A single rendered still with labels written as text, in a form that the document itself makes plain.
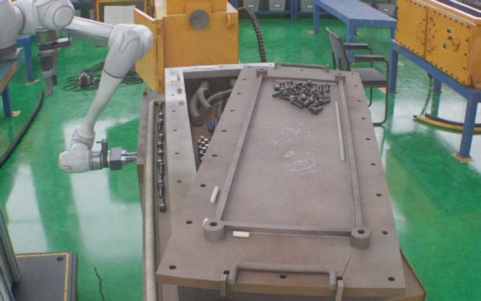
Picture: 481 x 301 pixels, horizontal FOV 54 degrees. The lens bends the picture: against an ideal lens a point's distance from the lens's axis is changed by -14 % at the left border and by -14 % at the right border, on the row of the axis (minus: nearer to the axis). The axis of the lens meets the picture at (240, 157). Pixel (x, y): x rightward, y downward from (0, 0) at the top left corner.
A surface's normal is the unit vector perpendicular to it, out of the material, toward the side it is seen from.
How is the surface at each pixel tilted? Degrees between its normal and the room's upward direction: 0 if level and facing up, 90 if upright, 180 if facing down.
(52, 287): 0
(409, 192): 0
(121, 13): 90
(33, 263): 0
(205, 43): 90
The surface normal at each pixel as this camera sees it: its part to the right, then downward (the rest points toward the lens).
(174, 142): 0.00, -0.90
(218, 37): 0.18, 0.44
